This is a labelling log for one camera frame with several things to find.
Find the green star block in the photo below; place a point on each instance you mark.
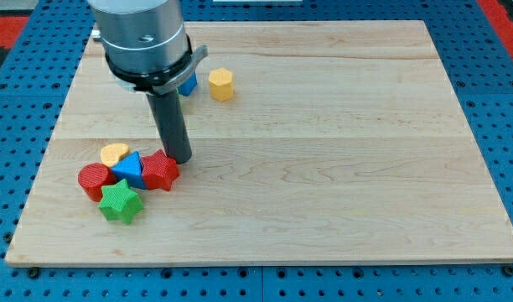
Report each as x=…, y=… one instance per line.
x=120, y=202

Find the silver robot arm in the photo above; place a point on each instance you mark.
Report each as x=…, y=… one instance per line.
x=148, y=50

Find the wooden board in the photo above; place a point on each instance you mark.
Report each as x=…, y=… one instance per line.
x=344, y=144

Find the blue triangle block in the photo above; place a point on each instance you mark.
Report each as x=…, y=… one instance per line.
x=130, y=169

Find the yellow heart block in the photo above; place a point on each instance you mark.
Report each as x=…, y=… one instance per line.
x=113, y=153

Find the red star block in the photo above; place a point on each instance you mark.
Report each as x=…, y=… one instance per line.
x=159, y=171

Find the red cylinder block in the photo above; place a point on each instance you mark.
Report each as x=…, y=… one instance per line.
x=93, y=177

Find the blue cube block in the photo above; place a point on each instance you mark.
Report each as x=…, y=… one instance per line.
x=188, y=86

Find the yellow hexagon block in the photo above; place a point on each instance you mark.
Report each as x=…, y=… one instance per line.
x=221, y=84

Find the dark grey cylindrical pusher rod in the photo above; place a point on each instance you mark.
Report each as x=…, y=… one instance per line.
x=169, y=119

